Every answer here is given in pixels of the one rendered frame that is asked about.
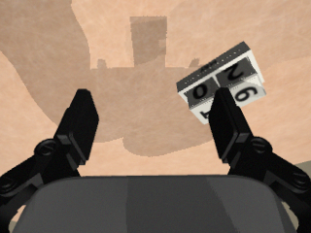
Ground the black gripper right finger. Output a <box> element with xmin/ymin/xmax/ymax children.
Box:
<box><xmin>208</xmin><ymin>87</ymin><xmax>311</xmax><ymax>233</ymax></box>

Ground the white number cube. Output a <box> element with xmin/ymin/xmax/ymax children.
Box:
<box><xmin>215</xmin><ymin>57</ymin><xmax>266</xmax><ymax>108</ymax></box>
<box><xmin>186</xmin><ymin>77</ymin><xmax>219</xmax><ymax>124</ymax></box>

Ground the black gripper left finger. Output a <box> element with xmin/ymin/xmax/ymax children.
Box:
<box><xmin>0</xmin><ymin>88</ymin><xmax>99</xmax><ymax>233</ymax></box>

